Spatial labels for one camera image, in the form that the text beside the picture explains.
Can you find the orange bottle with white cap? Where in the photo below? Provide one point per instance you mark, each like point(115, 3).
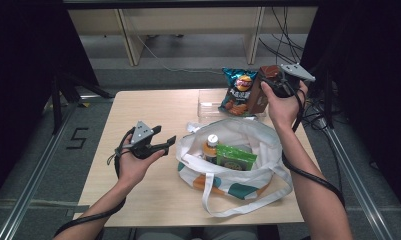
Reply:
point(210, 146)

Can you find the person's right hand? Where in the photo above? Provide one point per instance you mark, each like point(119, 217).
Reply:
point(286, 108)

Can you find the blue chip bag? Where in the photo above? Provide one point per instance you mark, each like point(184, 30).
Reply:
point(238, 100)

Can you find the black metal stand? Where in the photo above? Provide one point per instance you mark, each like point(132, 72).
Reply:
point(56, 110)
point(328, 106)

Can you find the brown carton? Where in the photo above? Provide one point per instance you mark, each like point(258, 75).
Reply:
point(256, 100)

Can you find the black curtain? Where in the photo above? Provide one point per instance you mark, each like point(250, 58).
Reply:
point(18, 66)
point(381, 100)

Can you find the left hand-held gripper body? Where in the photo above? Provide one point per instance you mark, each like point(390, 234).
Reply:
point(142, 133)

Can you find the beige wooden desk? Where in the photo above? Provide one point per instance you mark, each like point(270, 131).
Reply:
point(188, 21)

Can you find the person's left hand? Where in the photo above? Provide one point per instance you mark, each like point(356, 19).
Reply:
point(133, 170)

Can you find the aluminium floor rail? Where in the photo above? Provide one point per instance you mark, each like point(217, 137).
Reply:
point(368, 206)
point(31, 186)

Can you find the white patterned tote bag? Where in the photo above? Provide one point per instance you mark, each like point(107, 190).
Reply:
point(241, 133)

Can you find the person's legs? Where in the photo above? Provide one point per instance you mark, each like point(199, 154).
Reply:
point(221, 234)

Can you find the green snack packet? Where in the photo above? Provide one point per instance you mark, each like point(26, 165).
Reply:
point(236, 158)

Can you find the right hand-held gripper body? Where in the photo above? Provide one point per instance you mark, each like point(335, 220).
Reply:
point(294, 71)

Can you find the clear acrylic box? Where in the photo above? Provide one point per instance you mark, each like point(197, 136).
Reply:
point(208, 103)

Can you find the yellow floor tape piece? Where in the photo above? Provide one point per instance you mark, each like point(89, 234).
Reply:
point(84, 104)

